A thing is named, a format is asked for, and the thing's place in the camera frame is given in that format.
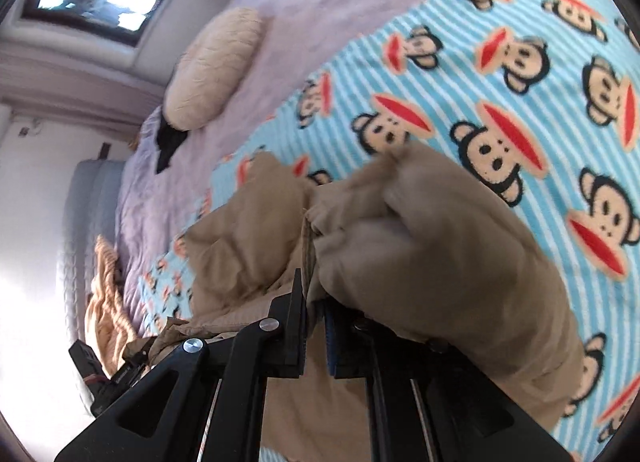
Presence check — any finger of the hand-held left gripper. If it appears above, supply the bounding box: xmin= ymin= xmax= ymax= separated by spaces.
xmin=102 ymin=349 xmax=153 ymax=400

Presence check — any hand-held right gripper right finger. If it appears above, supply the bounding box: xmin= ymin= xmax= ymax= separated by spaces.
xmin=322 ymin=303 xmax=572 ymax=462

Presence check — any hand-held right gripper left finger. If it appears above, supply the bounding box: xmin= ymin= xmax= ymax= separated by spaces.
xmin=54 ymin=269 xmax=309 ymax=462

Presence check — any tan puffer jacket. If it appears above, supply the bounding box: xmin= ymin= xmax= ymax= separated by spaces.
xmin=121 ymin=144 xmax=587 ymax=462

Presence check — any yellow striped garment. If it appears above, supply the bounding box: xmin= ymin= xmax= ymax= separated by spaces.
xmin=84 ymin=234 xmax=135 ymax=370

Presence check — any grey padded headboard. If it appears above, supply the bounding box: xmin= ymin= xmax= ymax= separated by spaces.
xmin=54 ymin=158 xmax=127 ymax=345

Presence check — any black cloth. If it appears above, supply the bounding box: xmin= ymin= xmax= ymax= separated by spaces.
xmin=154 ymin=108 xmax=192 ymax=175

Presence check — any beige curtain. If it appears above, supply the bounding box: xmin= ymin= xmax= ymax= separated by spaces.
xmin=0 ymin=39 xmax=168 ymax=135

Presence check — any round cream cushion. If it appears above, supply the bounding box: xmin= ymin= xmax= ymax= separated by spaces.
xmin=163 ymin=7 xmax=267 ymax=131

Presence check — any purple quilted bed cover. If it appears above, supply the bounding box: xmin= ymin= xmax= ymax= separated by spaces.
xmin=114 ymin=0 xmax=528 ymax=325

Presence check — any blue striped monkey print blanket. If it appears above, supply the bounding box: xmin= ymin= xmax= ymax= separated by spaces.
xmin=139 ymin=0 xmax=640 ymax=462

